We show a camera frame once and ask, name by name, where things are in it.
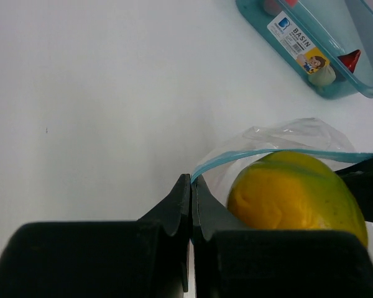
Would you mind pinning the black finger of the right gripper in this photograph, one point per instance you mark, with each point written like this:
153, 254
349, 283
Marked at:
359, 179

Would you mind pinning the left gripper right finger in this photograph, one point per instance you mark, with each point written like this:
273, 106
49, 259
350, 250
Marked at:
232, 260

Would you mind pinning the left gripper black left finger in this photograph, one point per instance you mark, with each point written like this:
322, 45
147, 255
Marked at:
143, 258

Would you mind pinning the yellow green fake mango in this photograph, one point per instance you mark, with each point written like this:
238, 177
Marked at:
287, 190

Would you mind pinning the clear zip top bag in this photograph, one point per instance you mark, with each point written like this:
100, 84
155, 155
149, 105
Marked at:
310, 136

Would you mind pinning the beige fake garlic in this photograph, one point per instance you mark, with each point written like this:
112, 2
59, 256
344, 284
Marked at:
323, 77

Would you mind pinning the pink fake peach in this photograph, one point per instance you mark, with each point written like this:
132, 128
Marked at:
272, 7

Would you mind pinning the teal plastic bin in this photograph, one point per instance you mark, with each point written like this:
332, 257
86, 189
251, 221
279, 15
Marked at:
309, 35

